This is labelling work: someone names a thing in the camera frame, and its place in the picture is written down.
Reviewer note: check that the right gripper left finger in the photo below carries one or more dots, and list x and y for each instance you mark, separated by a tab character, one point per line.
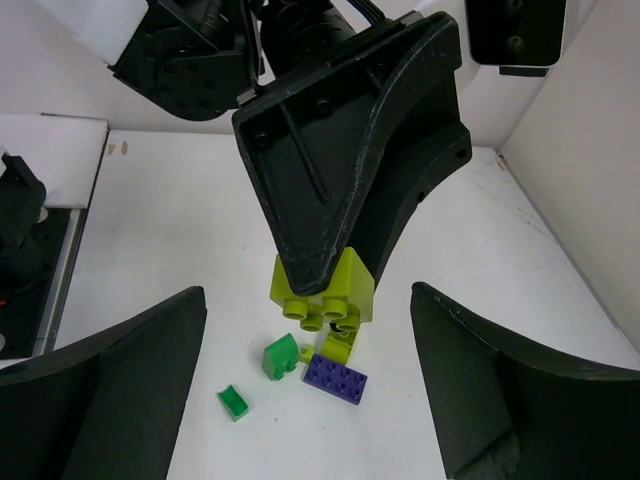
108	406

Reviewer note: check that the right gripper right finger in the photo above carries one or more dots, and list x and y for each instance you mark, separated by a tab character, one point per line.
507	407

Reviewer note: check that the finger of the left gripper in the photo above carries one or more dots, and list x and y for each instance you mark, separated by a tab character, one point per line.
313	139
429	145

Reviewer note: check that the lime green square lego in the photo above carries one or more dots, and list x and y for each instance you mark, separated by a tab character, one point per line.
346	303

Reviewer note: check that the lime green lego with swirl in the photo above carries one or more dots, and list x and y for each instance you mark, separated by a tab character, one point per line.
338	344

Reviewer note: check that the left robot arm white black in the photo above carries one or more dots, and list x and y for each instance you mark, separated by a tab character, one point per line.
200	59

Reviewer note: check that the small dark green lego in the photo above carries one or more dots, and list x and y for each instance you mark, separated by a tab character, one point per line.
233	402

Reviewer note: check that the purple lego plate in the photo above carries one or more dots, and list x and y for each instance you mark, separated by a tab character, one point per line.
335	379

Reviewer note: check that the dark green curved lego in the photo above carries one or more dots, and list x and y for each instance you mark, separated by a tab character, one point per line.
280	357

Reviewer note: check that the tiny lime green lego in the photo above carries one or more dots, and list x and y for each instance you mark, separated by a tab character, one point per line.
306	353

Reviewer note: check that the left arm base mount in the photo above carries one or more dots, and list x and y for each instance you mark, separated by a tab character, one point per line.
38	247

